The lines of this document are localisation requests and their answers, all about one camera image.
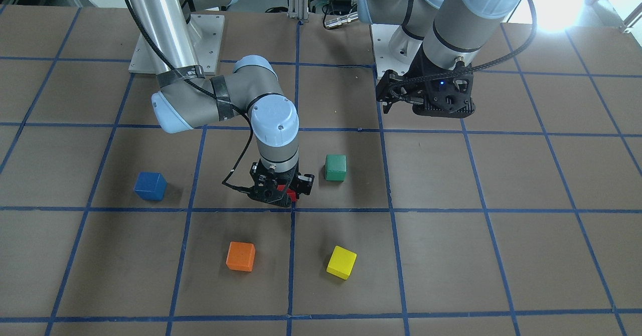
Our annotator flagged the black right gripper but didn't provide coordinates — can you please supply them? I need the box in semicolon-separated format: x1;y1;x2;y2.
249;162;315;207

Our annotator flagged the green wooden block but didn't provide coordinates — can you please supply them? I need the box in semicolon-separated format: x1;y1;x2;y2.
324;154;347;182

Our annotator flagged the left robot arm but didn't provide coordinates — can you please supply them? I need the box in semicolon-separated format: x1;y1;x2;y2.
358;0;537;118

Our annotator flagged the red wooden block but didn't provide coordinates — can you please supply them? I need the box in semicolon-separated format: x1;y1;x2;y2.
277;185;297;203

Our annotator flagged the orange wooden block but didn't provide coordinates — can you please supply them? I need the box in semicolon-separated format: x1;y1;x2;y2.
226;241;255;272

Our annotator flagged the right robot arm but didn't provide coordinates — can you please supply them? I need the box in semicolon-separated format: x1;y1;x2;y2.
124;0;314;208

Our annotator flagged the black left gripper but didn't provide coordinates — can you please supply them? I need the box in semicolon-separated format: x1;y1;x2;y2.
376;58;436;115

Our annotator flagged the yellow wooden block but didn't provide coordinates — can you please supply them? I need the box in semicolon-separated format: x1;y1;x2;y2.
326;245;357;280

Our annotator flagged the blue wooden block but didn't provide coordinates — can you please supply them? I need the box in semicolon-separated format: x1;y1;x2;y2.
133;172;168;201

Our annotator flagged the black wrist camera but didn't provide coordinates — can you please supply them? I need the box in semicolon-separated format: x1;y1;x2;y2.
411;74;475;119

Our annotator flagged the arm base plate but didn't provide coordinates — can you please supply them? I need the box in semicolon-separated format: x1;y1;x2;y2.
371;24;422;80
128;13;226;76

